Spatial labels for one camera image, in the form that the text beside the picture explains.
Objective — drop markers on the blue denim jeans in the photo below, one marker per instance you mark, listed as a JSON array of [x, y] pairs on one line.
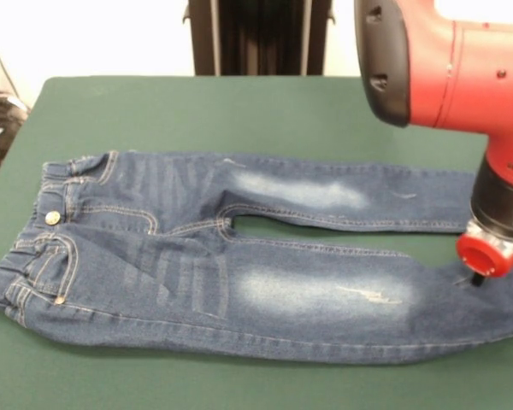
[[239, 290]]

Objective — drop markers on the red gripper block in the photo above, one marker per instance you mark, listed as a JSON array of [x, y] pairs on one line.
[[483, 256]]

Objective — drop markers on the dark green table cloth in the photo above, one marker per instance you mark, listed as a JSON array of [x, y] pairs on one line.
[[196, 111]]

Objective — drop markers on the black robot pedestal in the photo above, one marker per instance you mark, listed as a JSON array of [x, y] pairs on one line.
[[256, 38]]

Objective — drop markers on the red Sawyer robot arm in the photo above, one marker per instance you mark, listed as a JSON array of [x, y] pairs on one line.
[[453, 72]]

